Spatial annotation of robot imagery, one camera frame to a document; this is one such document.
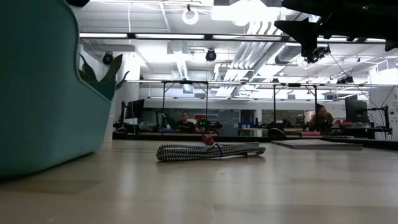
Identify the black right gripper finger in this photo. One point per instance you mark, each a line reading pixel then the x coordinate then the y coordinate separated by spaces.
pixel 303 31

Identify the green potted plant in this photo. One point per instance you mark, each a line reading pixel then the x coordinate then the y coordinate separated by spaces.
pixel 113 67

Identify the black background station frame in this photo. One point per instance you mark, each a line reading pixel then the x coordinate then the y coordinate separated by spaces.
pixel 163 99
pixel 274 102

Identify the black aluminium table frame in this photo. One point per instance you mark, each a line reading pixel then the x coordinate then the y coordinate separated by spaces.
pixel 174 137

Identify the flat grey board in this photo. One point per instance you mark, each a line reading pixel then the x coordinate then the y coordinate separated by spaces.
pixel 314 144

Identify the background robot with green light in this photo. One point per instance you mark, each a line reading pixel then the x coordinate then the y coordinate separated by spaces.
pixel 214 126

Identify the black ceiling camera cluster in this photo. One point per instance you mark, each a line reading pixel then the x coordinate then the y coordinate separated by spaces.
pixel 321 53

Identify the black computer monitor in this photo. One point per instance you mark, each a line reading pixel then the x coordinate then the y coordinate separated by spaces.
pixel 135 109
pixel 356 110

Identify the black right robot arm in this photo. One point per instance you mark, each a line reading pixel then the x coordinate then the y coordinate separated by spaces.
pixel 387 21

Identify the teal plastic bin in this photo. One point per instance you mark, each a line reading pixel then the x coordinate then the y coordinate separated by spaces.
pixel 40 93

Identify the seated person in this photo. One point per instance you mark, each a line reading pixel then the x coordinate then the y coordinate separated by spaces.
pixel 186 126

